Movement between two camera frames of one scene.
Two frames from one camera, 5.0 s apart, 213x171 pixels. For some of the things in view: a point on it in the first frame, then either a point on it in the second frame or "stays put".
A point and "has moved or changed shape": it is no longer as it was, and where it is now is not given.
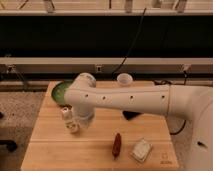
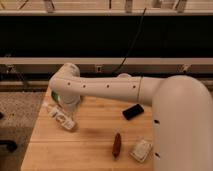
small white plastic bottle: [71, 124] has moved or changed shape
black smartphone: [129, 115] stays put
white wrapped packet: [142, 149] stays put
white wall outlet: [99, 69] stays put
